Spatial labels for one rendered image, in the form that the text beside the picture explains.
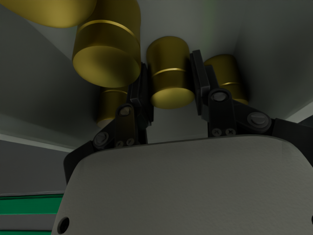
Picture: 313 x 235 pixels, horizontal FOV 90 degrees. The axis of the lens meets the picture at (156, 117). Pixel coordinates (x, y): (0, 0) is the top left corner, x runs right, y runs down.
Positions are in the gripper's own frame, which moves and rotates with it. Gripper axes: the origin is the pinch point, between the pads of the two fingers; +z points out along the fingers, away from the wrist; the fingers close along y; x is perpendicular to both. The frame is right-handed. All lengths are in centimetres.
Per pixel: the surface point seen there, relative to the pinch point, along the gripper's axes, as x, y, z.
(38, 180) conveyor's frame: -13.5, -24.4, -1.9
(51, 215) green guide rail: -16.9, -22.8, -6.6
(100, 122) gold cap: -3.5, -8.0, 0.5
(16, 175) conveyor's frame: -13.4, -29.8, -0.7
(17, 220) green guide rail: -17.3, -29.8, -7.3
